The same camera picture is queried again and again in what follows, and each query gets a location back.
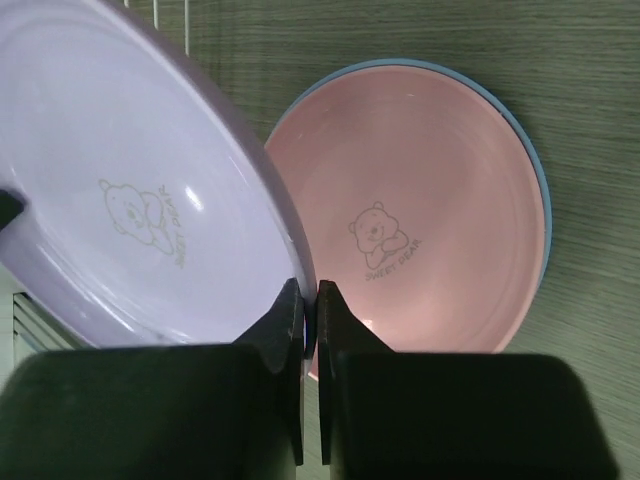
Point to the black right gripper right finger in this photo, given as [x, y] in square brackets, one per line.
[393, 415]

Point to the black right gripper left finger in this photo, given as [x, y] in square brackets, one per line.
[222, 411]

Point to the purple plate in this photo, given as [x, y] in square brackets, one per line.
[154, 214]

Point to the pink plate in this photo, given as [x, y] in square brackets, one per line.
[424, 200]

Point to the blue plate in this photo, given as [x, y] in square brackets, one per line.
[542, 165]

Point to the white wire dish rack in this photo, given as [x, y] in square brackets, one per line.
[170, 17]

